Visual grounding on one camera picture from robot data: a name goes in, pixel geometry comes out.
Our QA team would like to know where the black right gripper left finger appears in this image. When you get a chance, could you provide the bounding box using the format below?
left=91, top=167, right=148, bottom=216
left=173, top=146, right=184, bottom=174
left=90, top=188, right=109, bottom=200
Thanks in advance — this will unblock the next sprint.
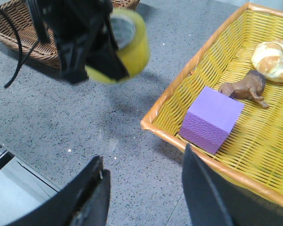
left=8, top=155, right=111, bottom=226

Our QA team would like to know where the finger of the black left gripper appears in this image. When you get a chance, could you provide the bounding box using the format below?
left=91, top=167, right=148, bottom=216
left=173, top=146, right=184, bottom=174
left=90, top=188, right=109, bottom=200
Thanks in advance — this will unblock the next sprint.
left=85, top=16, right=129, bottom=82
left=55, top=37, right=89, bottom=84

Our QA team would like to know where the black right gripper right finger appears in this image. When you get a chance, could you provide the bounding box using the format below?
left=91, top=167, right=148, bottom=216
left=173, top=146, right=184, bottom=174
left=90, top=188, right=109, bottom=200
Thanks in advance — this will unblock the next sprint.
left=182, top=145, right=283, bottom=226

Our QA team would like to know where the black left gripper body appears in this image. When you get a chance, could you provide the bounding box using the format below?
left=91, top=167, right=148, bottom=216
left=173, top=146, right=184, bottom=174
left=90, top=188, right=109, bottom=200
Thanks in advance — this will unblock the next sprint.
left=26, top=0, right=113, bottom=48

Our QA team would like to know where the yellow packing tape roll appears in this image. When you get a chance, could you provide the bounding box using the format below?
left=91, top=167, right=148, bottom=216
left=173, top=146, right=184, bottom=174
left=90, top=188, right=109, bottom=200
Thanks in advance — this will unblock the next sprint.
left=85, top=8, right=150, bottom=84

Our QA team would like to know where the yellow woven basket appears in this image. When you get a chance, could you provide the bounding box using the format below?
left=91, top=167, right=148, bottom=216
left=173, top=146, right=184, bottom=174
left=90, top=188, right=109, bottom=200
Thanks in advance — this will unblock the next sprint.
left=141, top=3, right=283, bottom=207

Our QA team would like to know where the brown wicker basket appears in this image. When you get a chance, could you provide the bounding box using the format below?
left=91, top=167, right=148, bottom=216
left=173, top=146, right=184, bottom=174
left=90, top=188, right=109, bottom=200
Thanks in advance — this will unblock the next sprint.
left=0, top=0, right=141, bottom=70

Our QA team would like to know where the purple cube block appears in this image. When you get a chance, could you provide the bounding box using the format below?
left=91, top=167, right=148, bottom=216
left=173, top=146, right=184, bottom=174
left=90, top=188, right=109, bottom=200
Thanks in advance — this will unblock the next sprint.
left=179, top=87, right=244, bottom=154

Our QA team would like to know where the brown toy animal figure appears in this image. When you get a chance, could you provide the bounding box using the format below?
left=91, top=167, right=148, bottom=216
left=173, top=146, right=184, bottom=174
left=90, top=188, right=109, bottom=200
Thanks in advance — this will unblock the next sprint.
left=218, top=70, right=270, bottom=109

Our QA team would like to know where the croissant bread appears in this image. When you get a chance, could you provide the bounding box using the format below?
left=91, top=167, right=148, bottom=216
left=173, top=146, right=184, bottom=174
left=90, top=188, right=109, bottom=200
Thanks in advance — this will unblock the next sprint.
left=251, top=39, right=283, bottom=82

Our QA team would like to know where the black cable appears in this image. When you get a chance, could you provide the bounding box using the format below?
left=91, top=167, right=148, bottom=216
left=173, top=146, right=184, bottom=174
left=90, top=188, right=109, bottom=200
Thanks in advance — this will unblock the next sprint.
left=0, top=2, right=40, bottom=89

